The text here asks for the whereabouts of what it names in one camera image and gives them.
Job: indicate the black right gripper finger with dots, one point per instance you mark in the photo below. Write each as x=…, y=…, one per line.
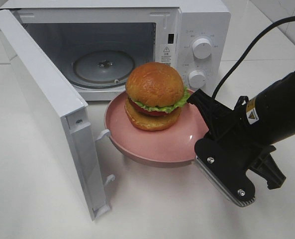
x=222, y=122
x=266, y=167

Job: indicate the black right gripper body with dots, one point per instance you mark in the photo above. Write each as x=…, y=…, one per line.
x=226, y=162

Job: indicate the pink plate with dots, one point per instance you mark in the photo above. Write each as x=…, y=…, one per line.
x=172, y=147

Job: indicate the burger with lettuce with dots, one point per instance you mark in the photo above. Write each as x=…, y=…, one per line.
x=155, y=96

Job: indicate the white microwave door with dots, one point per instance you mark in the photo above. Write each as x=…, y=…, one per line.
x=60, y=113

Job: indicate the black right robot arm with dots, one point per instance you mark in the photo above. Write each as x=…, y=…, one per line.
x=243, y=138

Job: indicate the lower white microwave knob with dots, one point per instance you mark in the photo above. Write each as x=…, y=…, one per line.
x=197, y=79

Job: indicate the white microwave knob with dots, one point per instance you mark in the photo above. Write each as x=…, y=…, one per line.
x=202, y=48
x=197, y=79

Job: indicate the upper white microwave knob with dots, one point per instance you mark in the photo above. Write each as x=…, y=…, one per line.
x=202, y=48

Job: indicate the white warning sticker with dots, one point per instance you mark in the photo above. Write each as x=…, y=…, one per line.
x=165, y=54

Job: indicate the white microwave oven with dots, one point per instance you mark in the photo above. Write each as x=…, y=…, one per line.
x=69, y=29

